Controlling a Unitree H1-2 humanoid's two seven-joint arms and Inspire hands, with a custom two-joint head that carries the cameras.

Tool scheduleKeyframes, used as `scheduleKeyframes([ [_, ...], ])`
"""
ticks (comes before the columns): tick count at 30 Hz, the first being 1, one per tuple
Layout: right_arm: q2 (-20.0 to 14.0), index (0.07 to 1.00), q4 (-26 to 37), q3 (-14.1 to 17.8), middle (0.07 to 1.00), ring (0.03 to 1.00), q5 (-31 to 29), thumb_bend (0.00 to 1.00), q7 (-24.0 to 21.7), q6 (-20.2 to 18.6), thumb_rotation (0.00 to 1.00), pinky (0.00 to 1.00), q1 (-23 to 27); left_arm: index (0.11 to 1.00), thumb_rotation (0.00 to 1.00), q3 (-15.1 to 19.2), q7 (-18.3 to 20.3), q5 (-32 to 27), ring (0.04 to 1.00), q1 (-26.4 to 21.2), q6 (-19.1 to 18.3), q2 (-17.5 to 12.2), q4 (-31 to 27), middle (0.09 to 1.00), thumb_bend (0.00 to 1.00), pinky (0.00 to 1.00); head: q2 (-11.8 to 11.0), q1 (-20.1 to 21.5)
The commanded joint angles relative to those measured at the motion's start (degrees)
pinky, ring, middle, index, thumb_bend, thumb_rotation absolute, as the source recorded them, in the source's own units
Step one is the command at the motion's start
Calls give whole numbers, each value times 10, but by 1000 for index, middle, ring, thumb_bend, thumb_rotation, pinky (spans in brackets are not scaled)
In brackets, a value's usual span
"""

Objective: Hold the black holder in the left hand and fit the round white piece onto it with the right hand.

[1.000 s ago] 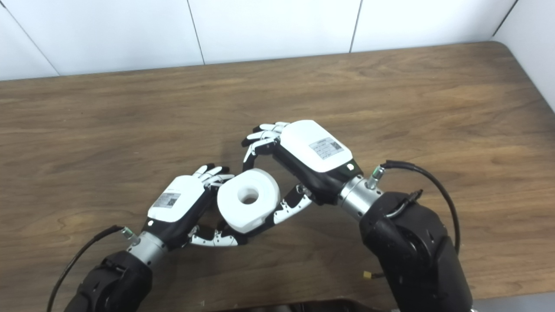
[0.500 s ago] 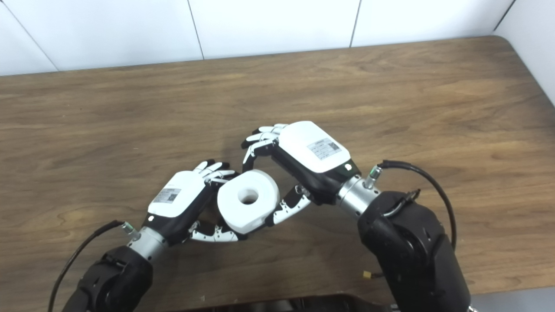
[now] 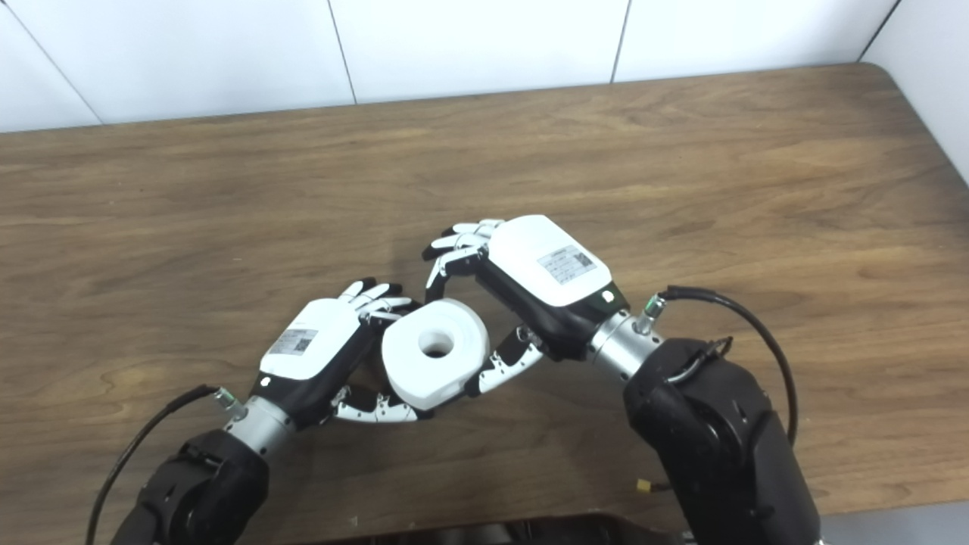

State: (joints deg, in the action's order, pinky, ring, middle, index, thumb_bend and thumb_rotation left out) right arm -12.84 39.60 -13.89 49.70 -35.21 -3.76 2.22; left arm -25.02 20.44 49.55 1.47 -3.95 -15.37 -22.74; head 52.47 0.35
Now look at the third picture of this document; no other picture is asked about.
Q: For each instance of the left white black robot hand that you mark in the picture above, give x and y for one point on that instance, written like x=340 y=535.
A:
x=314 y=341

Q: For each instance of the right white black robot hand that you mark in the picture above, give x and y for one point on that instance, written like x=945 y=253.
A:
x=545 y=265

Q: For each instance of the round white piece with hole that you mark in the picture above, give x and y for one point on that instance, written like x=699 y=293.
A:
x=424 y=375

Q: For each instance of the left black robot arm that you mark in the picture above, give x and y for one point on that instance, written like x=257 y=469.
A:
x=204 y=484

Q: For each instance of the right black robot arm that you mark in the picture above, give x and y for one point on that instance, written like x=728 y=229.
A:
x=719 y=439

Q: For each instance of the black robot torso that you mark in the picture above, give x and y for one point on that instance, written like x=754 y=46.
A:
x=492 y=532

